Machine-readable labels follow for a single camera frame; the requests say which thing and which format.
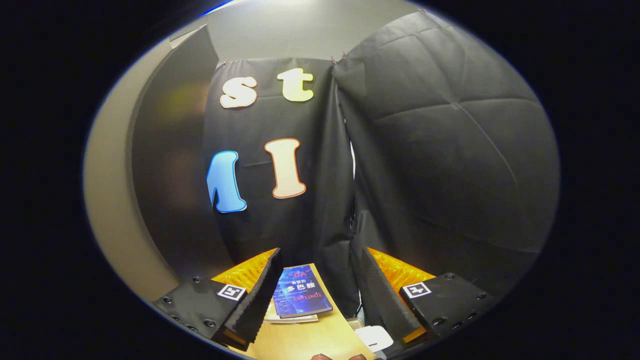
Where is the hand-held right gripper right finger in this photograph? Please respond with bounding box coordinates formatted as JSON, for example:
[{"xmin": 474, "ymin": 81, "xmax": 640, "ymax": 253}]
[{"xmin": 361, "ymin": 246, "xmax": 498, "ymax": 351}]

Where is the black backdrop cloth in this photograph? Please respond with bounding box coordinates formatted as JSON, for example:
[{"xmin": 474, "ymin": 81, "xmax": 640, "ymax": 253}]
[{"xmin": 202, "ymin": 10, "xmax": 561, "ymax": 321}]

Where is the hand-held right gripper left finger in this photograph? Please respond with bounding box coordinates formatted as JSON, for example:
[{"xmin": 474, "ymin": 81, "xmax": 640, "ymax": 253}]
[{"xmin": 152, "ymin": 247, "xmax": 284, "ymax": 351}]

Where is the white flat object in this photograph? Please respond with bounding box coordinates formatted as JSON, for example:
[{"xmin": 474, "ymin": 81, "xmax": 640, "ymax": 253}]
[{"xmin": 354, "ymin": 325, "xmax": 395, "ymax": 352}]

